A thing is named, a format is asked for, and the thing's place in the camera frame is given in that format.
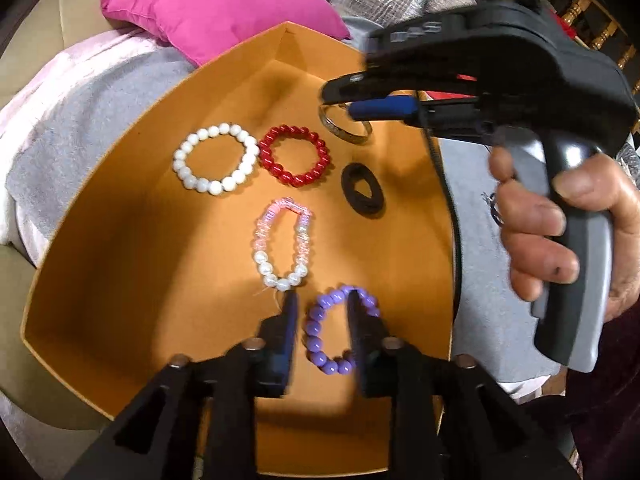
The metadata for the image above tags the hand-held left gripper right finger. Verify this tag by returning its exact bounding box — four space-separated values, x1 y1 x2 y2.
346 291 576 480

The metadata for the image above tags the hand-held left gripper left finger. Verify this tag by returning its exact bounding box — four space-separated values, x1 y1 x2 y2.
65 290 301 480

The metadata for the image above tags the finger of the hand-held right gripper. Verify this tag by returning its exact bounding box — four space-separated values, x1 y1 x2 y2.
320 72 416 106
348 97 426 126

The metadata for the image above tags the purple bead bracelet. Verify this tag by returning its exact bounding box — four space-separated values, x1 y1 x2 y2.
302 284 381 376

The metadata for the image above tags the metal cuff bangle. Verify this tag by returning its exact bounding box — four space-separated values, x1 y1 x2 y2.
318 101 374 146

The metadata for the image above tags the pink and clear bead bracelet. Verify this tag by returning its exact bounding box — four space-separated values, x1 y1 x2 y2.
253 197 316 292

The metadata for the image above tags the dark fuzzy hair tie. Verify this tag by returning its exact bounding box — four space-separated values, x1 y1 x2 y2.
340 162 386 220

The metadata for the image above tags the red bead bracelet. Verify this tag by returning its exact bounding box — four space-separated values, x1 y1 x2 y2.
257 124 332 187

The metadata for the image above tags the orange cardboard box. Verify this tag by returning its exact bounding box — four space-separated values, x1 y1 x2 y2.
20 21 457 476

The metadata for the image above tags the white bead bracelet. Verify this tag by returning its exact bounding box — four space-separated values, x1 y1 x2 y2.
172 122 260 196

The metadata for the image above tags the person's right hand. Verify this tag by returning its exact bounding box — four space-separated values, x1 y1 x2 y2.
487 147 640 321

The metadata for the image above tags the magenta cushion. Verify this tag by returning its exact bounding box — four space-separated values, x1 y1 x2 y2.
100 0 351 68

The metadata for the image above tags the beige sofa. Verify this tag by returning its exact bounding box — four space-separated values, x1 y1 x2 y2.
0 0 131 431

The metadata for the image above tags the dark red garment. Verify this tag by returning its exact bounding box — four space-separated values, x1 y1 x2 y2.
565 305 640 480

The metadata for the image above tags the grey blanket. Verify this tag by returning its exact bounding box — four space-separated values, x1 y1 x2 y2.
10 15 621 406

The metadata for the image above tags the wooden spindle rail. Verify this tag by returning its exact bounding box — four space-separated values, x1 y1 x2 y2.
530 0 640 66

